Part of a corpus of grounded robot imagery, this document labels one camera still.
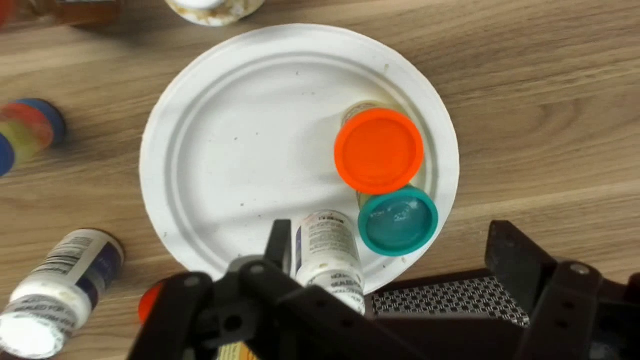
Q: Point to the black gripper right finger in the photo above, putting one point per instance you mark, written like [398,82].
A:
[566,307]

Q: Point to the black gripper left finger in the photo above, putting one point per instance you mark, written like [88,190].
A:
[201,313]

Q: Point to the silver cap spice jar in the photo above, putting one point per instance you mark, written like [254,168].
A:
[326,250]

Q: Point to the teal-lid green dough can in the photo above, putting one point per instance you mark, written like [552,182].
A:
[398,220]

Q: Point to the orange-lid yellow dough can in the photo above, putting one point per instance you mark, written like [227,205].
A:
[379,150]

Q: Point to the white paper plate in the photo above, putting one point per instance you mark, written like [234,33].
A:
[252,146]

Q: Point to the black mesh basket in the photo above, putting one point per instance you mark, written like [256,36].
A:
[446,300]

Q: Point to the white bottle dark blue label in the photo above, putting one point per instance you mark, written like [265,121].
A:
[57,297]

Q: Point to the blue bowling pin toy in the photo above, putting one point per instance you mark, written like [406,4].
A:
[27,137]

